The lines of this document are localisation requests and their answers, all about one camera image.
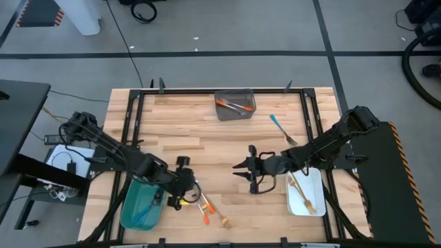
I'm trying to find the grey translucent plastic bin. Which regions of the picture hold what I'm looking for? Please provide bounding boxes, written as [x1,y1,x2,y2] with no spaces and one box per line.
[214,88,258,122]

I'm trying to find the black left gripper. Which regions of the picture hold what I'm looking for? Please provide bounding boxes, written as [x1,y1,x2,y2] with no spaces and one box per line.
[161,156,199,210]

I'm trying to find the blue-handled dark fork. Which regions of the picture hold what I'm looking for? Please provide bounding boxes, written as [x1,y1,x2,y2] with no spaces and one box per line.
[132,194,165,225]
[269,114,299,147]
[136,192,165,221]

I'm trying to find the black desk support frame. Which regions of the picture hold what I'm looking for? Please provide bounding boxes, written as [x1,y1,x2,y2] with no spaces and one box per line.
[13,153,91,230]

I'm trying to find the black desk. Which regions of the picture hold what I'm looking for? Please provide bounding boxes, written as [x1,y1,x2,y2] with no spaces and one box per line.
[0,79,52,177]

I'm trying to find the coiled black floor cable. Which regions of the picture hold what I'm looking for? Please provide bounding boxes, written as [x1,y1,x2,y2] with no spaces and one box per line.
[130,0,158,24]

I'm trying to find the black vacuum hose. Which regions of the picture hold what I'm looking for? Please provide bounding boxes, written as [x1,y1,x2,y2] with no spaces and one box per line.
[401,26,441,111]

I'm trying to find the white plastic tray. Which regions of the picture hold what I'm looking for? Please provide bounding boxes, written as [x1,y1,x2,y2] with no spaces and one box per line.
[285,167,327,218]

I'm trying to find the thin black floor cable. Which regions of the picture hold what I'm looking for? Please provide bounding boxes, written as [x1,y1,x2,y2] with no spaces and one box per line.
[50,90,110,103]

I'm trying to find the teal plastic tray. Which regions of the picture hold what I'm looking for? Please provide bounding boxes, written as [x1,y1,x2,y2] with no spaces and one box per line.
[119,178,168,231]

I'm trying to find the small black hazard-striped mat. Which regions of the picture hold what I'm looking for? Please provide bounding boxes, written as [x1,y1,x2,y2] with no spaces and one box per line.
[15,0,65,28]

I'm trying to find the white flat box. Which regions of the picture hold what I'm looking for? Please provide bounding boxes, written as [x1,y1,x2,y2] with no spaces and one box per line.
[45,144,96,179]

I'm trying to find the orange-handled silver fork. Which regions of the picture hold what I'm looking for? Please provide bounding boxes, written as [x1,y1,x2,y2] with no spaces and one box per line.
[198,192,217,215]
[219,98,254,112]
[196,203,211,225]
[215,99,247,116]

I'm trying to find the large black hazard-striped mat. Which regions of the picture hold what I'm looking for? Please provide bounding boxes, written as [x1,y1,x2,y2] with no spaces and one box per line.
[349,120,437,245]

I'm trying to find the long black floor cable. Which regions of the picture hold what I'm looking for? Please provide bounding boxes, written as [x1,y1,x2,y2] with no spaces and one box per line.
[105,0,145,89]

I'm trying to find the black power adapter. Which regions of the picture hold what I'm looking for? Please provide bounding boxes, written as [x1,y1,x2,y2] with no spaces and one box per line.
[43,134,72,146]

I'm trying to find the white cable bundle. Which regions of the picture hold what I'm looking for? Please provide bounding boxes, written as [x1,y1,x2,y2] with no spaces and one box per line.
[43,184,81,203]

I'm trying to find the white cylindrical post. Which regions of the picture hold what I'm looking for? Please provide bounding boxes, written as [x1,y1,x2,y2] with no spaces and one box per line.
[54,0,102,37]

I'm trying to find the black aluminium table frame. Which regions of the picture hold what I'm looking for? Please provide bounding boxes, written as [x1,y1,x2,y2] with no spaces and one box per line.
[81,87,373,248]

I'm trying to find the yellow floor cable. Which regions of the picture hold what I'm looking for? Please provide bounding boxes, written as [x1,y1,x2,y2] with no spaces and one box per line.
[41,105,70,123]

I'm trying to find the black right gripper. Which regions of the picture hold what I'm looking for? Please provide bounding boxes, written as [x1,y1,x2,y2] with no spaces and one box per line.
[232,145,294,194]

